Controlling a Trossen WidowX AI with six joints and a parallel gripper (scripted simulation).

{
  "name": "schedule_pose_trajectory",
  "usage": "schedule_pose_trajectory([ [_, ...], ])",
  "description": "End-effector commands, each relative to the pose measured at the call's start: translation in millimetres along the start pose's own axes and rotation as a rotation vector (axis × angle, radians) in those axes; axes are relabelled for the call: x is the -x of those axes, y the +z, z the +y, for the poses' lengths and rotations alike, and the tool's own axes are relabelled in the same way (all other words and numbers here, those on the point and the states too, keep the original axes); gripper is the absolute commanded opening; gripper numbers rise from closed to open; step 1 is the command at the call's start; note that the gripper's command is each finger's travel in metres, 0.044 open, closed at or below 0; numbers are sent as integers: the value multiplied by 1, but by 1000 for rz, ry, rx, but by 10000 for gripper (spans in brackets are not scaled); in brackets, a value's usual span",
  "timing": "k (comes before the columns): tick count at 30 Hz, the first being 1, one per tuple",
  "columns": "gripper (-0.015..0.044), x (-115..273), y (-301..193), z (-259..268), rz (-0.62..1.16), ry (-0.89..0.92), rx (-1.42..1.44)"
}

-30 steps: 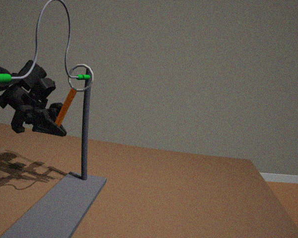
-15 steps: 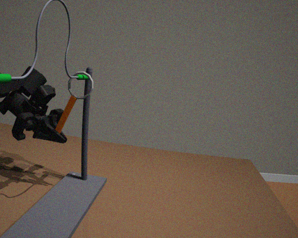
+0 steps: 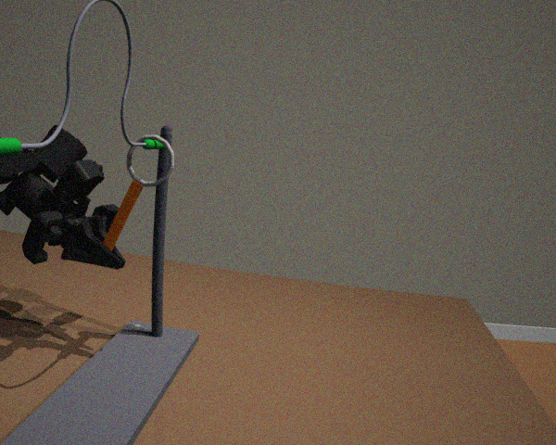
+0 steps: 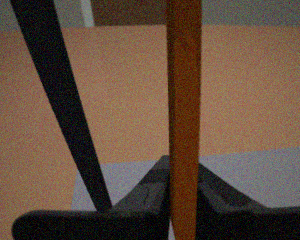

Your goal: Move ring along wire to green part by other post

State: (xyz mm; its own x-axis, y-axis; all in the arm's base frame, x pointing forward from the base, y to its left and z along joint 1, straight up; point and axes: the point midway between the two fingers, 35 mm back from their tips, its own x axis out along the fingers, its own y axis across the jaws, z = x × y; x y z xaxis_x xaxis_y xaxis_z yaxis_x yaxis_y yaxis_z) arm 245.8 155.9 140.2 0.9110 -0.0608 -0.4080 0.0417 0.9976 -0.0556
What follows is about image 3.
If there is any grey loop with orange handle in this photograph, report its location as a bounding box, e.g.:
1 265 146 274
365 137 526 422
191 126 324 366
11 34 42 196
103 134 174 251

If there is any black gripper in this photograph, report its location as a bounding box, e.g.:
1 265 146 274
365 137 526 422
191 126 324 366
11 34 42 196
22 186 126 270

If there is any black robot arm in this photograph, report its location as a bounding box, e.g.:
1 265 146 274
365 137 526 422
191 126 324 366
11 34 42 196
0 129 105 218

